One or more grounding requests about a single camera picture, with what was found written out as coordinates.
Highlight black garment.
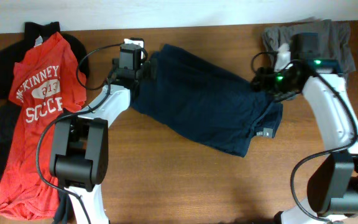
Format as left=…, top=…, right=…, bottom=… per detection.
left=0, top=22, right=60, bottom=181

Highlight red soccer t-shirt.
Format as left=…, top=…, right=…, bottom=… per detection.
left=0, top=32, right=86, bottom=221

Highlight grey folded garment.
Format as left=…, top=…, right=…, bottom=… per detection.
left=262, top=19, right=356, bottom=80

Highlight navy blue shorts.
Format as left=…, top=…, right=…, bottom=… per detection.
left=131, top=44, right=283, bottom=157

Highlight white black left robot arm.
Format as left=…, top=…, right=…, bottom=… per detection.
left=50, top=59, right=157, bottom=223

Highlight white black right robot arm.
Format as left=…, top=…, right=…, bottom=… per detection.
left=251, top=32, right=358, bottom=224

